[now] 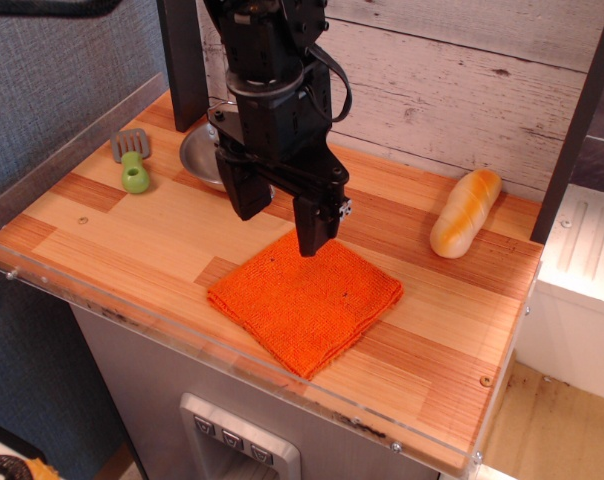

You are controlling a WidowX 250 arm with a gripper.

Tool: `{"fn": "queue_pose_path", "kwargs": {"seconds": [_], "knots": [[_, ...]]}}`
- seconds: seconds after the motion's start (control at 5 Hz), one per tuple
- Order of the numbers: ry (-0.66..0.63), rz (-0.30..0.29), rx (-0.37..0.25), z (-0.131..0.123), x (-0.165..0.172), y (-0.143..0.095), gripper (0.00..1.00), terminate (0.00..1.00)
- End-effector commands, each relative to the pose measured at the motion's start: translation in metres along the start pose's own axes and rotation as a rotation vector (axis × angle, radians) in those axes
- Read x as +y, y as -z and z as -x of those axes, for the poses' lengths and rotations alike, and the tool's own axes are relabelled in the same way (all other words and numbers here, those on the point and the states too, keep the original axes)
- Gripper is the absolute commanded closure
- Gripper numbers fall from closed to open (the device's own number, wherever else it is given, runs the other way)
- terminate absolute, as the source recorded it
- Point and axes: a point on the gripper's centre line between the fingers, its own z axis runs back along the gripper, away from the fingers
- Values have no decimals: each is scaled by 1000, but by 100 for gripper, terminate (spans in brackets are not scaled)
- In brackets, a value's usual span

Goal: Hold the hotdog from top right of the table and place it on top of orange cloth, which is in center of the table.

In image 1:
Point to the dark vertical post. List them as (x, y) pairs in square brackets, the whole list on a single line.
[(585, 110), (184, 58)]

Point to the dark right vertical post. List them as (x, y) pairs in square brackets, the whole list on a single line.
[(585, 110)]

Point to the green handled grey spatula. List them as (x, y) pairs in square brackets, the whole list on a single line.
[(130, 148)]

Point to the clear acrylic table guard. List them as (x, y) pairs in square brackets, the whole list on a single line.
[(422, 381)]

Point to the toy hotdog bun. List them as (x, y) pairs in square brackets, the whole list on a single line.
[(465, 212)]

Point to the silver metal bowl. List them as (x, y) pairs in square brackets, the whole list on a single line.
[(198, 156)]

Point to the dark left vertical post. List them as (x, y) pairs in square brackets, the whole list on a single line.
[(184, 58)]

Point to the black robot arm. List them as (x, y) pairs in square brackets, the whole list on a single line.
[(268, 41)]

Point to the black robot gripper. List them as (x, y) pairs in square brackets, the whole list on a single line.
[(275, 135)]

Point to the folded orange cloth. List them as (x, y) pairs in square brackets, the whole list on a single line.
[(305, 311)]

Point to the white toy sink unit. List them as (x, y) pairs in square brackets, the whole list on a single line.
[(563, 334)]

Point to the grey toy fridge cabinet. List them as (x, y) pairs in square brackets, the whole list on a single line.
[(189, 420)]

